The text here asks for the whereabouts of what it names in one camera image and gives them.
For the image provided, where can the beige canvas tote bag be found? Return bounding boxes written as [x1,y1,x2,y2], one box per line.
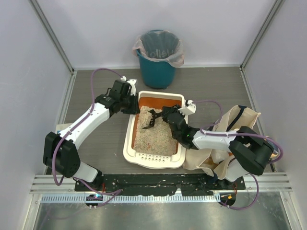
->
[182,105,260,182]

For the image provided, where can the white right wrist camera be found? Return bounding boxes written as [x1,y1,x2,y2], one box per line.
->
[178,100,196,116]

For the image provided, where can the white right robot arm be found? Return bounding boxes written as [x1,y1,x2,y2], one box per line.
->
[162,105,274,182]

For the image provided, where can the cat litter sand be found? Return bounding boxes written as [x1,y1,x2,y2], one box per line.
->
[133,106,177,156]

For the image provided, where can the white orange litter box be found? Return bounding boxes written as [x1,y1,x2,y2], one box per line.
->
[123,91,186,170]

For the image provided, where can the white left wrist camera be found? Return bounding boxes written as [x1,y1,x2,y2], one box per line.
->
[120,76,137,96]

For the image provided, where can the white slotted cable duct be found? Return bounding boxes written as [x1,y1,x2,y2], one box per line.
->
[40,193,220,204]

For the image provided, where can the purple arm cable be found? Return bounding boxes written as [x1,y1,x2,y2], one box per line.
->
[191,100,285,211]
[51,68,124,208]

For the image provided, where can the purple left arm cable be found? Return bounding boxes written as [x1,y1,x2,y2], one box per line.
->
[51,68,124,208]

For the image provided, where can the clear plastic bin liner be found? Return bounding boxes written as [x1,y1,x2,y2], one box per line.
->
[132,30,184,68]

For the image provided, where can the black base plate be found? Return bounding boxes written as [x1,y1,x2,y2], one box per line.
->
[74,173,246,196]

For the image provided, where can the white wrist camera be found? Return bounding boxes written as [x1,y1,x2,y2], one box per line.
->
[178,100,196,116]
[120,76,137,96]

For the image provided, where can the blue white box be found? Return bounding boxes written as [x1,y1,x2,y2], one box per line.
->
[55,123,71,134]

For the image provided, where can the black litter scoop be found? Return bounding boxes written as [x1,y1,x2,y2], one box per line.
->
[143,109,162,129]

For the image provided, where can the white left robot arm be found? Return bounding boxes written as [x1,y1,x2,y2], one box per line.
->
[43,79,140,190]

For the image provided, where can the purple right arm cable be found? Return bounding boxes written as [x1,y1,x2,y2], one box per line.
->
[191,100,285,211]

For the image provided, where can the masking tape roll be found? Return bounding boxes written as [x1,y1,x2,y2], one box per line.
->
[266,138,279,159]

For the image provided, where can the teal trash bin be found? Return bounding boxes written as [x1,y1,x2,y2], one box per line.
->
[137,53,176,89]

